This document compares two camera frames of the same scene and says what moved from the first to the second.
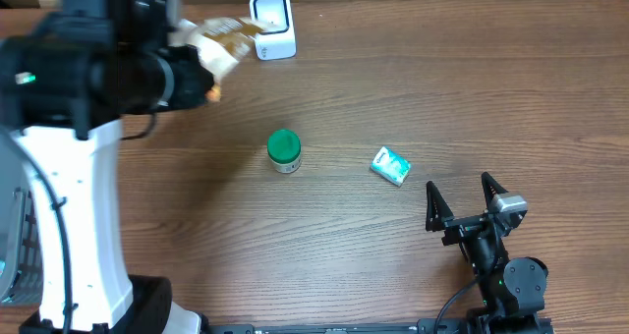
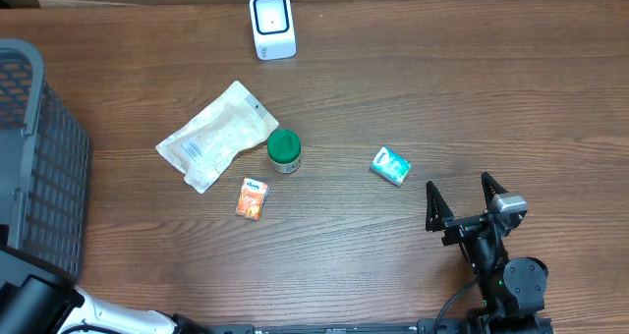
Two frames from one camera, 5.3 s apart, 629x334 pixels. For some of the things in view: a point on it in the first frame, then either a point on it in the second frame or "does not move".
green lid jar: x=285 y=150 does not move
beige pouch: x=223 y=41 → x=232 y=123
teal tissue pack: x=390 y=166 does not move
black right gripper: x=440 y=214 does not move
